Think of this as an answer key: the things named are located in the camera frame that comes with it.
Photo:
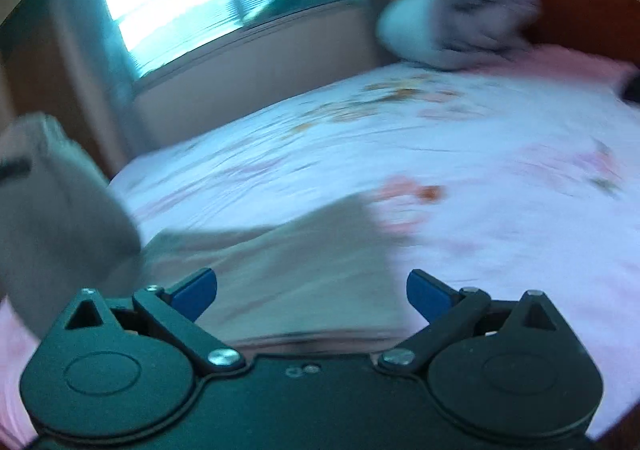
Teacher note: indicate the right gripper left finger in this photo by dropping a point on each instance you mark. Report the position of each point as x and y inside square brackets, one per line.
[169, 314]

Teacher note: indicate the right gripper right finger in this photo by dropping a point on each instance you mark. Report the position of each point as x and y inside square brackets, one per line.
[451, 316]

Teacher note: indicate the grey-brown knit pants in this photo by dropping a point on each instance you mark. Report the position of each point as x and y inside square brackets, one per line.
[324, 275]

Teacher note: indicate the pink floral bed sheet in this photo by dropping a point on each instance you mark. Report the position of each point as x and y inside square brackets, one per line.
[521, 180]

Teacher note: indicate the dark brown wooden door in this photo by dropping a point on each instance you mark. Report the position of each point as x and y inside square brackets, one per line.
[38, 78]

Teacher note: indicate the rolled lilac blue quilt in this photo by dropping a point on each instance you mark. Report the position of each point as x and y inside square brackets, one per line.
[456, 34]

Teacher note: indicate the left grey-blue curtain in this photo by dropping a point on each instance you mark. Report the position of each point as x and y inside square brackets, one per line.
[104, 50]

